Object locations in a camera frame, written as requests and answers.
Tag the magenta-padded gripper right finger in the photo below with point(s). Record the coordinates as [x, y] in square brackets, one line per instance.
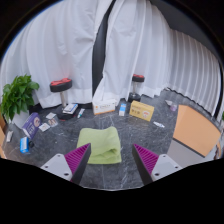
[148, 160]

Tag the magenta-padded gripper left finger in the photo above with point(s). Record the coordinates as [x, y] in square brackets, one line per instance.
[76, 160]

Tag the light green towel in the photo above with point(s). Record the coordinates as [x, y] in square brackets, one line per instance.
[100, 143]

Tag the small white and blue tube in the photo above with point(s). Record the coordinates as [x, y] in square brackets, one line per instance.
[159, 124]

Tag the clear snack packet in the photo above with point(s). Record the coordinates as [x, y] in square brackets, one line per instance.
[52, 122]

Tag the small white packet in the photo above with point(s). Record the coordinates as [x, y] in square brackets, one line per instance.
[44, 127]

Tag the yellow cardboard box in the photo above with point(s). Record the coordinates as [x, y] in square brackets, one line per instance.
[141, 110]

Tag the white card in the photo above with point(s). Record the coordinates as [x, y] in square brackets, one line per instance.
[50, 115]

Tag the blue and white flat box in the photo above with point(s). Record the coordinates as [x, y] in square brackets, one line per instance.
[70, 108]

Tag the blue pack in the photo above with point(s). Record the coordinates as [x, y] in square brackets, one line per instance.
[24, 145]

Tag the purple box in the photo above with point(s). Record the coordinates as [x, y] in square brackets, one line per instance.
[31, 125]

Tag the small blue and white carton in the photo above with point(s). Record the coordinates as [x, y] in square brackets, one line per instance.
[122, 109]

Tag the small purple cup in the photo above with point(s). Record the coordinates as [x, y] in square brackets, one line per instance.
[173, 107]

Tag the white and orange tissue box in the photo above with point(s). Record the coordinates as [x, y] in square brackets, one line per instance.
[104, 108]

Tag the black stool with red rim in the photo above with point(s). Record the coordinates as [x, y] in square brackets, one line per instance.
[61, 87]
[138, 79]

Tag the green potted plant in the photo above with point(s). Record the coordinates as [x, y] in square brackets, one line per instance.
[18, 95]

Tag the white pleated curtain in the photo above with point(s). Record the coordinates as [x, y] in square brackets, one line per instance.
[196, 66]

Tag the white smooth curtain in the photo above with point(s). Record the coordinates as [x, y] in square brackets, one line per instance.
[60, 43]
[140, 40]

